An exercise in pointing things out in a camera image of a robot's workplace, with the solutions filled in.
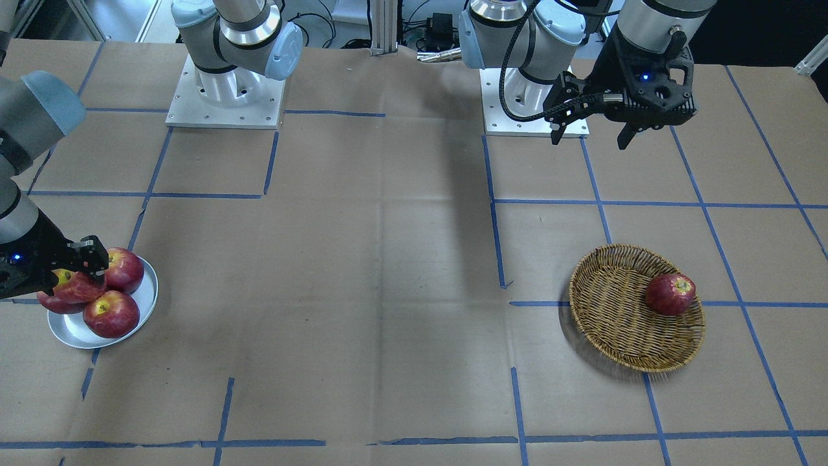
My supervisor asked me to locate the red apple plate front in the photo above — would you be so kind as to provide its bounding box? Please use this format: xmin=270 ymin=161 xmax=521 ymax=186
xmin=82 ymin=290 xmax=141 ymax=338

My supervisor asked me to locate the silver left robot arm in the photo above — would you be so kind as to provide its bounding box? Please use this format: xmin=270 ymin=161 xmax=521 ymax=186
xmin=457 ymin=1 xmax=715 ymax=150

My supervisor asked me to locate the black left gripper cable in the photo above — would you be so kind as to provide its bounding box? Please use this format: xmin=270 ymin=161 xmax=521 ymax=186
xmin=498 ymin=0 xmax=622 ymax=123

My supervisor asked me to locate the dark red apple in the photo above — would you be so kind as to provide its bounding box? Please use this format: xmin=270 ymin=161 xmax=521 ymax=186
xmin=644 ymin=272 xmax=696 ymax=316

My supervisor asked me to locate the brown wicker basket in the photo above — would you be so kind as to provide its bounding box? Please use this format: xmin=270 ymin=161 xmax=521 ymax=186
xmin=568 ymin=243 xmax=706 ymax=373

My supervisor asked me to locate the black power adapter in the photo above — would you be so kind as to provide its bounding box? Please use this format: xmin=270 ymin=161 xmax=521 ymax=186
xmin=430 ymin=12 xmax=453 ymax=43

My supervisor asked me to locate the grey metal plate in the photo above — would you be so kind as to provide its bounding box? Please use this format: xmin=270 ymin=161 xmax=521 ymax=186
xmin=47 ymin=256 xmax=158 ymax=350

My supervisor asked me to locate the red yellow apple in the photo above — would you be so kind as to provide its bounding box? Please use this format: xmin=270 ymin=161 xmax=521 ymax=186
xmin=52 ymin=269 xmax=107 ymax=304

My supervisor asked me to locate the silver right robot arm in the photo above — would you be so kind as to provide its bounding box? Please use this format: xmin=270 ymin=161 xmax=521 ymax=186
xmin=2 ymin=1 xmax=644 ymax=298

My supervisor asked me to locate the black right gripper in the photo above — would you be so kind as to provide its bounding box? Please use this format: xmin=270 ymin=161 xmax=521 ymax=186
xmin=1 ymin=210 xmax=109 ymax=299

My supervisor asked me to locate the red apple plate top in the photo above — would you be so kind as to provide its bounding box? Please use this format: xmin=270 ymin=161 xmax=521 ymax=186
xmin=104 ymin=247 xmax=144 ymax=294

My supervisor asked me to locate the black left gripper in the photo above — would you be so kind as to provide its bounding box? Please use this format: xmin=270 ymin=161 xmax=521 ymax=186
xmin=543 ymin=29 xmax=696 ymax=150

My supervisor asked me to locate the red apple plate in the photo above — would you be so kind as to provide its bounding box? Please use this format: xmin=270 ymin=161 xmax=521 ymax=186
xmin=104 ymin=247 xmax=144 ymax=294
xmin=36 ymin=291 xmax=86 ymax=315
xmin=82 ymin=290 xmax=141 ymax=338

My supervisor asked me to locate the aluminium frame post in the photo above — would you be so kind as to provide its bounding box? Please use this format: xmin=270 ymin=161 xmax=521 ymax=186
xmin=367 ymin=0 xmax=400 ymax=56

